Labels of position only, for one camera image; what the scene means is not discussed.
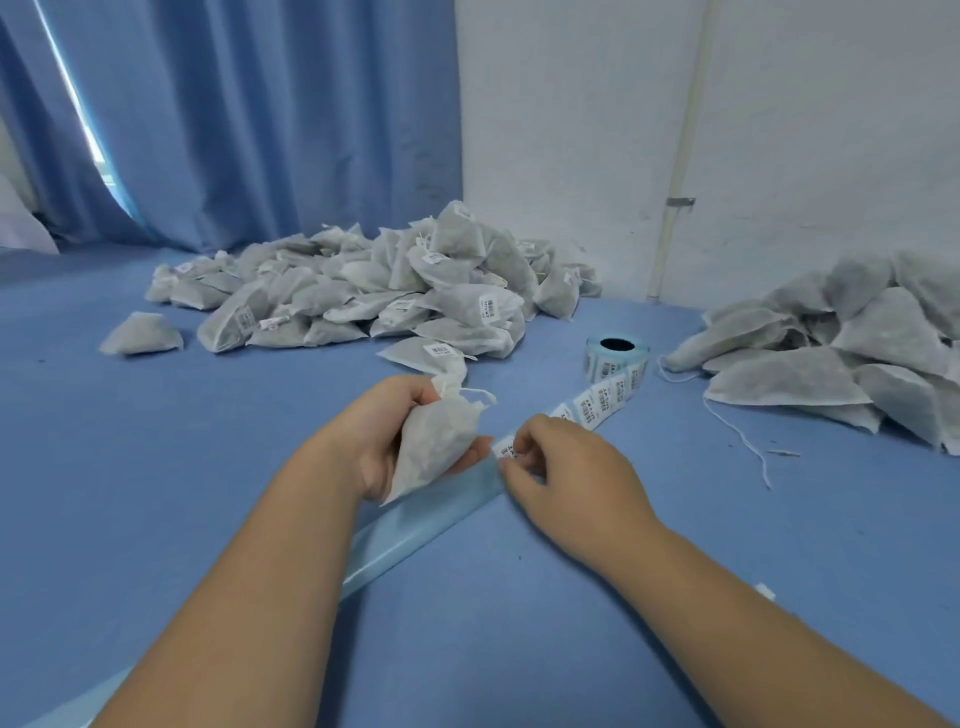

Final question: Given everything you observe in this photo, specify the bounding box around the pile of unlabelled herb bags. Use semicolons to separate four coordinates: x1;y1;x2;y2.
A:
660;247;960;456

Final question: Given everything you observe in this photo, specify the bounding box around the person's right hand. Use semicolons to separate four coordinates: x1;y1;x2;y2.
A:
495;415;665;572

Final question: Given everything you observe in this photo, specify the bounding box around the blue curtain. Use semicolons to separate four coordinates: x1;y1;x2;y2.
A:
0;0;464;254

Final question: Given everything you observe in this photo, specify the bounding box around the person's left hand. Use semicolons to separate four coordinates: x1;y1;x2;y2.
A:
300;375;494;506

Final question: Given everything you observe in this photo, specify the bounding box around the lone white pouch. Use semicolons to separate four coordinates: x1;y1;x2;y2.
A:
99;310;186;359

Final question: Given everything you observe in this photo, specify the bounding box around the white wall pipe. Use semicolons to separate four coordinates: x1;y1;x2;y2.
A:
645;0;719;302

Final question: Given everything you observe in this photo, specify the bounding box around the person's left forearm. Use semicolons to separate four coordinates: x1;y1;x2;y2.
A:
93;450;377;728

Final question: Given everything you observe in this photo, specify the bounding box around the person's right forearm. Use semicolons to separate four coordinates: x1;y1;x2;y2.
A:
600;517;956;728

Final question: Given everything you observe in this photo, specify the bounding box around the pile of labelled herb bags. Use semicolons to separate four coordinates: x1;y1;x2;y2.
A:
145;199;603;396

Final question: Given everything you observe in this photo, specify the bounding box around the blue label roll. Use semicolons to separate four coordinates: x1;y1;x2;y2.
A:
22;334;654;728

